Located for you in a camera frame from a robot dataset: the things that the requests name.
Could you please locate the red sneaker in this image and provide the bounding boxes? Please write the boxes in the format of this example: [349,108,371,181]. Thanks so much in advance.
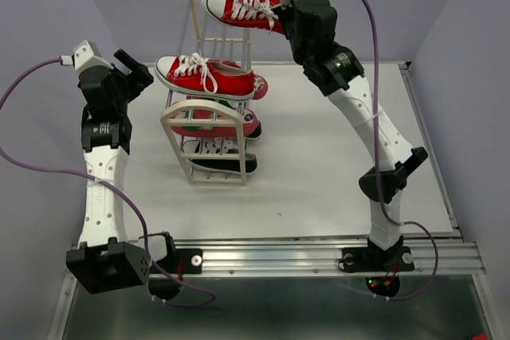
[155,53,255,102]
[200,0,284,34]

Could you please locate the pink flip-flop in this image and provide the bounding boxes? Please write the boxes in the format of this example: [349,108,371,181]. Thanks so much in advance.
[166,96,261,139]
[183,61,270,102]

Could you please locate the beige chrome shoe shelf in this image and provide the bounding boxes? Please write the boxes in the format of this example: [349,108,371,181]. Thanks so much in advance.
[160,0,251,186]

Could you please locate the black sneaker white laces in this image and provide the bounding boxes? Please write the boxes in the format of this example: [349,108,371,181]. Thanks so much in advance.
[188,146,258,174]

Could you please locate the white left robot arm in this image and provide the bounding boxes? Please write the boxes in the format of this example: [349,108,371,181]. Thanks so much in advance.
[66,41,178,295]

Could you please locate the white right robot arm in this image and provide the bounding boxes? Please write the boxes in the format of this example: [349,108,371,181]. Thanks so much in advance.
[274,0,428,268]

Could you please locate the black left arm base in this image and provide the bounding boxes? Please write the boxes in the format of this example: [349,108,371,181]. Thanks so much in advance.
[137,232,203,303]

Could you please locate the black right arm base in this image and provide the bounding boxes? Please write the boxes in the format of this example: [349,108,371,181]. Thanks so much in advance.
[337,236,415,300]

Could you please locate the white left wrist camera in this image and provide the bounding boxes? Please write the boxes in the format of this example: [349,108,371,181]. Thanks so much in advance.
[60,40,113,74]

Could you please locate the aluminium mounting rail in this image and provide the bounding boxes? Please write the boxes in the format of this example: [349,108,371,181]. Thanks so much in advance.
[67,240,488,277]

